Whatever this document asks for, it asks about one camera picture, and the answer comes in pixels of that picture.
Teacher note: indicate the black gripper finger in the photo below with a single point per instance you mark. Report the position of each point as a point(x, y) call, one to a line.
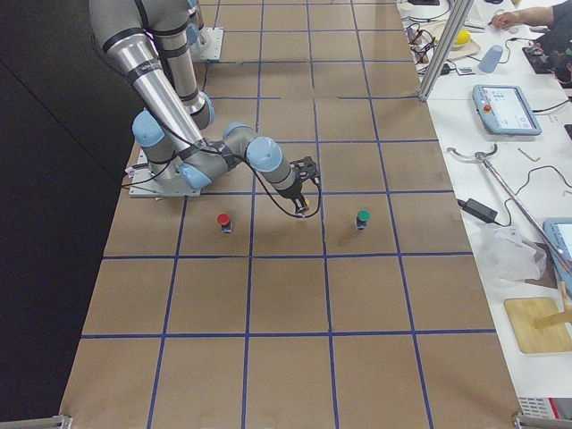
point(301, 199)
point(297, 206)

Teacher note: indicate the green push button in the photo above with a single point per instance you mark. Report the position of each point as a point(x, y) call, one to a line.
point(362, 218)

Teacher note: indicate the beige tray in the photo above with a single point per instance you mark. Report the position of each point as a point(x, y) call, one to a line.
point(436, 30)

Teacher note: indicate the teach pendant with screen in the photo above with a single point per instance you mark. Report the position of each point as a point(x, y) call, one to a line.
point(504, 110)

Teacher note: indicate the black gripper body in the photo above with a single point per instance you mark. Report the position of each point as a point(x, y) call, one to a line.
point(292, 196)

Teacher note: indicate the yellow fruit on tray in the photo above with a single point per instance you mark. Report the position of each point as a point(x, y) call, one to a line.
point(462, 39)

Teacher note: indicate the red push button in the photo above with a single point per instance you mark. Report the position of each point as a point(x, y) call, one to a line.
point(225, 223)

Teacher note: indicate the person's hand at desk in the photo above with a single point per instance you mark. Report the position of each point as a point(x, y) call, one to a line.
point(504, 20)

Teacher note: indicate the aluminium frame post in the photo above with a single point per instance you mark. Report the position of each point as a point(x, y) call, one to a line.
point(453, 26)

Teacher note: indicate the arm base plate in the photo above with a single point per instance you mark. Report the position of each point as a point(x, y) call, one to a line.
point(150, 182)
point(208, 46)

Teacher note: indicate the clear plastic bag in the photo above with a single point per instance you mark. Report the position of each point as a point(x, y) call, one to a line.
point(504, 253)

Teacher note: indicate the black power adapter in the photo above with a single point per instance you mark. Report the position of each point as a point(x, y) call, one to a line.
point(478, 210)

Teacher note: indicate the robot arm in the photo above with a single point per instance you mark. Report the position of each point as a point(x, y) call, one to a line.
point(175, 28)
point(150, 43)

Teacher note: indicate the wooden cutting board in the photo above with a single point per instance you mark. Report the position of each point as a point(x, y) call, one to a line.
point(538, 325)

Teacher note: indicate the light blue plastic cup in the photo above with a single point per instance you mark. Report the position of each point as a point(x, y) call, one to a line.
point(490, 60)

